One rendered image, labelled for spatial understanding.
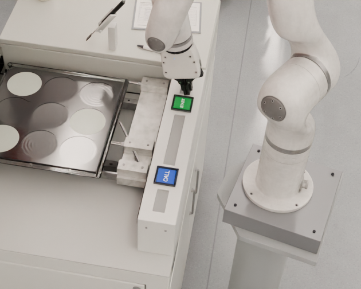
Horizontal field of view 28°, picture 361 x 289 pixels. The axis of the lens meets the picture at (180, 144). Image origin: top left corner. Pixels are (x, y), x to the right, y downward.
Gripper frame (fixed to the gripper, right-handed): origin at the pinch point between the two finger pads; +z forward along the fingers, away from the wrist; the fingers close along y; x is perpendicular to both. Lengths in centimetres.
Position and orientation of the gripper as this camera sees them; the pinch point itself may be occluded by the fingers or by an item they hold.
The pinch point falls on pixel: (186, 86)
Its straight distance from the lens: 200.4
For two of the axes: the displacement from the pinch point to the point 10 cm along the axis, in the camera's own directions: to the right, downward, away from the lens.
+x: 1.6, -7.4, 6.5
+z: 1.6, 6.7, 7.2
